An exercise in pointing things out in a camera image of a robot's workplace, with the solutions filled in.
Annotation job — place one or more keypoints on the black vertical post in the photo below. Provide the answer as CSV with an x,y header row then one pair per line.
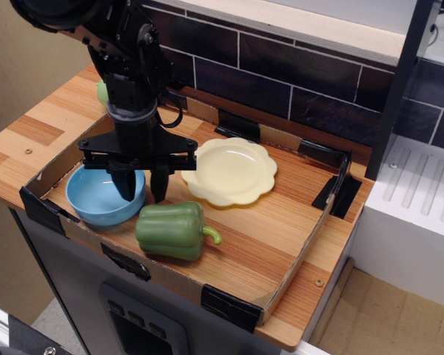
x,y
414,48

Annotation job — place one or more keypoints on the grey toy oven front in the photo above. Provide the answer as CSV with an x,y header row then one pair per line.
x,y
141,329

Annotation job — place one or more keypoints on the light green round toy fruit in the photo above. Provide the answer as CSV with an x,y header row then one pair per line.
x,y
101,93

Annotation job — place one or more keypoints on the light blue plastic bowl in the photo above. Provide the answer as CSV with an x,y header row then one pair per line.
x,y
96,200

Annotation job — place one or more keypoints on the pale yellow scalloped plate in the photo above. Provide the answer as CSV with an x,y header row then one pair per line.
x,y
231,171

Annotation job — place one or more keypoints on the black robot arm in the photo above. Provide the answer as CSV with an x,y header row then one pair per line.
x,y
123,44

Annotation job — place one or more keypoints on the green toy bell pepper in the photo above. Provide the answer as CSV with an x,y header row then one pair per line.
x,y
174,230

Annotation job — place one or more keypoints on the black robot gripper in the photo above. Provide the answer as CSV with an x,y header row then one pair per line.
x,y
139,141

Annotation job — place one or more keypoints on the white toy sink drainboard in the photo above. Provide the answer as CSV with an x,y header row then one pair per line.
x,y
400,234

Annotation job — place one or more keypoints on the cardboard fence with black tape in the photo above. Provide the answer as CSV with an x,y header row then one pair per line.
x,y
244,235

